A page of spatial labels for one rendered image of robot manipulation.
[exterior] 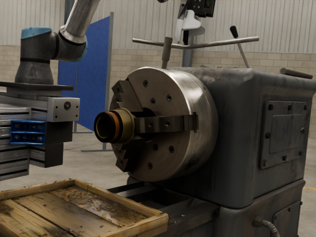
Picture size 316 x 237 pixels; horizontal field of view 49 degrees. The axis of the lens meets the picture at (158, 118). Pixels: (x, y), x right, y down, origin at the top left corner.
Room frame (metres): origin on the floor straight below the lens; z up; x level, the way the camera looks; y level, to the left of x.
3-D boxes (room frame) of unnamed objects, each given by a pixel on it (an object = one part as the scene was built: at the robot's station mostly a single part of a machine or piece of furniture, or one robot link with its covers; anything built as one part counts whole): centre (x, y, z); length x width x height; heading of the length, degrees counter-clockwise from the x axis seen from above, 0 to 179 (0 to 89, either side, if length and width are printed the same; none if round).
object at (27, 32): (1.43, 0.51, 1.33); 0.13 x 0.12 x 0.14; 131
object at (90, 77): (7.70, 1.83, 1.18); 4.12 x 0.80 x 2.35; 28
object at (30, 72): (1.43, 0.52, 1.21); 0.15 x 0.15 x 0.10
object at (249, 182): (1.29, -0.25, 1.06); 0.59 x 0.48 x 0.39; 138
